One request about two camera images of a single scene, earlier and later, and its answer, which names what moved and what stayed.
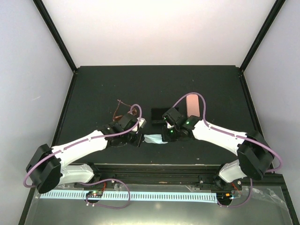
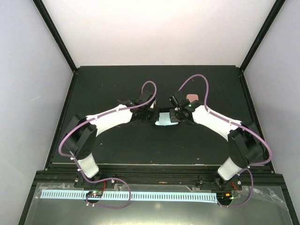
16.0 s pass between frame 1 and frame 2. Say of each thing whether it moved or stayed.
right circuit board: stayed
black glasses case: stayed
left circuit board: stayed
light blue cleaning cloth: moved
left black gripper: moved
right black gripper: moved
